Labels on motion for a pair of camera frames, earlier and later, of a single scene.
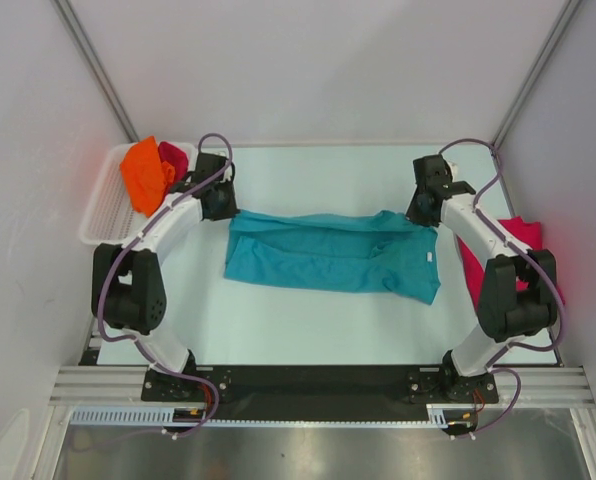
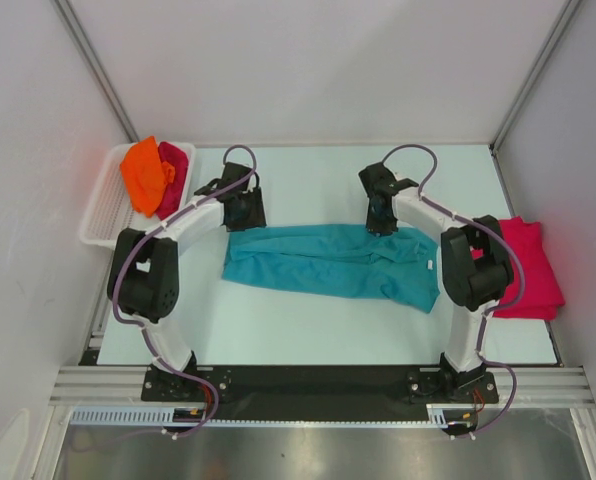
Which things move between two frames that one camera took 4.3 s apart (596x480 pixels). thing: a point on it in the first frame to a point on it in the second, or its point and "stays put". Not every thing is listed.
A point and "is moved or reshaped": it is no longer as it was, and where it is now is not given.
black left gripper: [232, 207] to [256, 218]
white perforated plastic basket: [112, 214] stays put
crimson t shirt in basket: [175, 156] stays put
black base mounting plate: [265, 391] stays put
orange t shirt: [147, 175] stays put
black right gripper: [415, 216] to [376, 227]
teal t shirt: [359, 250] is moved or reshaped
